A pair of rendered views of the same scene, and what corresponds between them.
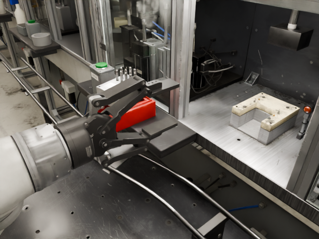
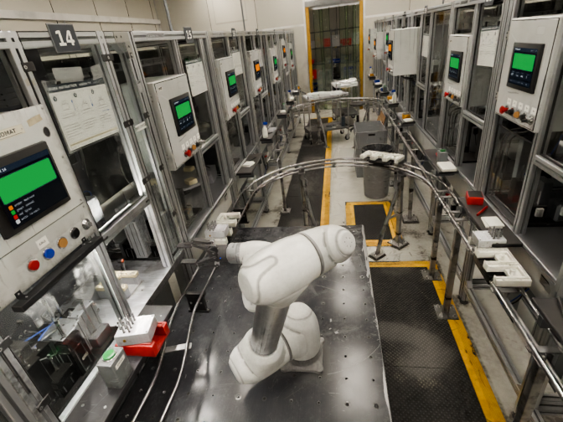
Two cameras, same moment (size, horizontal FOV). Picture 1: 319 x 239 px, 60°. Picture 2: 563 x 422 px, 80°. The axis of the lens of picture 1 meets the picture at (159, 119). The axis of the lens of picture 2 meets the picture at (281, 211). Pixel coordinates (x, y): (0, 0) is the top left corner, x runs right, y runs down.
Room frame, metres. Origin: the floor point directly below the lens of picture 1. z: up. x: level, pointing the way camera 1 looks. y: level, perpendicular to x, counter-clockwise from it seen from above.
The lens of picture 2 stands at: (0.94, 1.26, 1.93)
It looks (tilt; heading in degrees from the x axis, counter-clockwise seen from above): 27 degrees down; 230
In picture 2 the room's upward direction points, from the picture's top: 7 degrees counter-clockwise
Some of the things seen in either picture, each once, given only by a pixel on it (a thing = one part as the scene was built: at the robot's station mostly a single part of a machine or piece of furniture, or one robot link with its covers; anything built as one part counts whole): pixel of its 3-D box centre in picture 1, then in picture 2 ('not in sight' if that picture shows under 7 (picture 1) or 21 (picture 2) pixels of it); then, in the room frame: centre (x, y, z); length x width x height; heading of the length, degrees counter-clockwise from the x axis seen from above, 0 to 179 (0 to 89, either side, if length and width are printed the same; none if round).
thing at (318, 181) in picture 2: not in sight; (314, 154); (-3.36, -2.72, 0.01); 5.85 x 0.59 x 0.01; 39
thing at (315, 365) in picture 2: not in sight; (302, 347); (0.24, 0.47, 0.71); 0.22 x 0.18 x 0.06; 39
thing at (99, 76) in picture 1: (105, 80); (112, 367); (0.90, 0.19, 0.97); 0.08 x 0.08 x 0.12; 39
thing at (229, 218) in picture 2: not in sight; (224, 230); (-0.02, -0.48, 0.84); 0.36 x 0.14 x 0.10; 39
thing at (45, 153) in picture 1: (43, 155); (235, 253); (0.31, 0.17, 1.12); 0.09 x 0.06 x 0.09; 39
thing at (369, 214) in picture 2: not in sight; (371, 220); (-1.91, -0.59, 0.01); 1.00 x 0.55 x 0.01; 39
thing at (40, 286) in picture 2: not in sight; (62, 266); (0.90, 0.11, 1.37); 0.36 x 0.04 x 0.04; 39
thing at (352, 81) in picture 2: not in sight; (345, 101); (-5.48, -3.62, 0.48); 0.84 x 0.58 x 0.97; 47
